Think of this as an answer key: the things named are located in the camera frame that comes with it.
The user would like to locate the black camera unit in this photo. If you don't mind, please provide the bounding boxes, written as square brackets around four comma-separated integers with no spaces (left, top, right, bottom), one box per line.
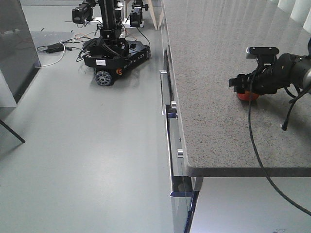
[130,7,142,28]
[72,0,95,24]

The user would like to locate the wooden easel legs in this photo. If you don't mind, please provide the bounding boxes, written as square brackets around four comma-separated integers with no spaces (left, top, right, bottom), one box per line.
[123,0,164,31]

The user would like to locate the black camera unit left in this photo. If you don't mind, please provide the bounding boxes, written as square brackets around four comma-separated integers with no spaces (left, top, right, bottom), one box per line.
[72,0,95,24]

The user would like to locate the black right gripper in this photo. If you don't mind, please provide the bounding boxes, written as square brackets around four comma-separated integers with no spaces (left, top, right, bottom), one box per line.
[228,65,291,95]

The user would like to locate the white floor cable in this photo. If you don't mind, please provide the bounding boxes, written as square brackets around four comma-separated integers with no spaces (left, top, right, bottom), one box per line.
[39,42,67,67]

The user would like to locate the black power adapter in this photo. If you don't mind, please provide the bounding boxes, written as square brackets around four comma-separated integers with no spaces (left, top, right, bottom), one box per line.
[37,42,66,53]

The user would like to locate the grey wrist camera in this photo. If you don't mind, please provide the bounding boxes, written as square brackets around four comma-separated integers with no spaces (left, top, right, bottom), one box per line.
[246,47,279,59]

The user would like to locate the black camera cable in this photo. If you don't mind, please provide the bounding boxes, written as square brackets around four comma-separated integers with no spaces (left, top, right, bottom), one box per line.
[247,70,311,216]

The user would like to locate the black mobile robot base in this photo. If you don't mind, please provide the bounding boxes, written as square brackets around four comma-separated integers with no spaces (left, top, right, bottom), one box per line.
[82,38,151,86]

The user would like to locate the black robot column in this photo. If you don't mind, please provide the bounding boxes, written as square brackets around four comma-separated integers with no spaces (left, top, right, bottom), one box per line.
[98,0,121,41]

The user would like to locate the red yellow apple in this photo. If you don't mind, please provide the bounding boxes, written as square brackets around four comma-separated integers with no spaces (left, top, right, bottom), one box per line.
[237,91,260,101]

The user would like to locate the black camera unit right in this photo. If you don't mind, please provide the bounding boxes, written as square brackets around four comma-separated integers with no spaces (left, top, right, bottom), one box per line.
[130,7,142,28]

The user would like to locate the dark grey cabinet panel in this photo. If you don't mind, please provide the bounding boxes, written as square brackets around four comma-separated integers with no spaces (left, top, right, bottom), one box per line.
[0,0,40,103]

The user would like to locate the black silver right arm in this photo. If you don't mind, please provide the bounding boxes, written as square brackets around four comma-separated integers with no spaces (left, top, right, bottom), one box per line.
[229,47,311,95]

